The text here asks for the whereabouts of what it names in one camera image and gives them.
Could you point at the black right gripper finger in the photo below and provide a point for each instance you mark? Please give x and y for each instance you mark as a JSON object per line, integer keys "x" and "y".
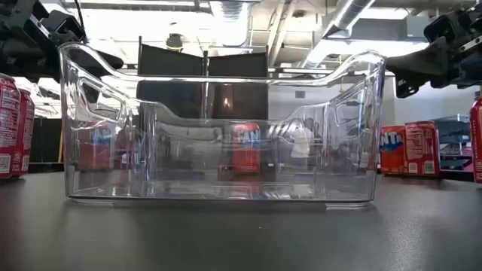
{"x": 406, "y": 87}
{"x": 425, "y": 60}

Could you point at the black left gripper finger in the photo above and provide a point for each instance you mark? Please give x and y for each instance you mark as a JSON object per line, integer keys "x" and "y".
{"x": 94, "y": 62}
{"x": 91, "y": 92}

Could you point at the Fanta soda can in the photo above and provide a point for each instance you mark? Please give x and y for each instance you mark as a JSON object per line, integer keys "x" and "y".
{"x": 246, "y": 154}
{"x": 391, "y": 154}

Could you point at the clear plastic bin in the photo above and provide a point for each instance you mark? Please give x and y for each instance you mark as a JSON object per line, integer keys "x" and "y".
{"x": 188, "y": 188}

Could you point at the metal storage rack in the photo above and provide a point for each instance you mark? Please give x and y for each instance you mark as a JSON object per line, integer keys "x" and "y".
{"x": 453, "y": 139}

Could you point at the black folding partition screen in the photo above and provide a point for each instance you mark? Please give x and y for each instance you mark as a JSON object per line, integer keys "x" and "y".
{"x": 169, "y": 60}

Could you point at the dark hanging ceiling lamp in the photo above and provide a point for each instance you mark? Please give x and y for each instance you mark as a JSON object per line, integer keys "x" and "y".
{"x": 174, "y": 42}

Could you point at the person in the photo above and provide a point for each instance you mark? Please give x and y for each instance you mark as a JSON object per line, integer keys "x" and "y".
{"x": 301, "y": 145}

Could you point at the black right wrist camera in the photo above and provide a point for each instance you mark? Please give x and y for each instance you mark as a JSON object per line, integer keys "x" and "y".
{"x": 440, "y": 28}

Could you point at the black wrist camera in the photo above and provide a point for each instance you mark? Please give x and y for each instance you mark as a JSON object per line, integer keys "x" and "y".
{"x": 68, "y": 26}
{"x": 440, "y": 28}

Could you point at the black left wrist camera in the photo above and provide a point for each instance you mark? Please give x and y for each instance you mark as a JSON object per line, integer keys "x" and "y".
{"x": 68, "y": 26}

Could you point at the black low partition wall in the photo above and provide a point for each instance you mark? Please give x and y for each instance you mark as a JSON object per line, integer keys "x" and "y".
{"x": 45, "y": 139}

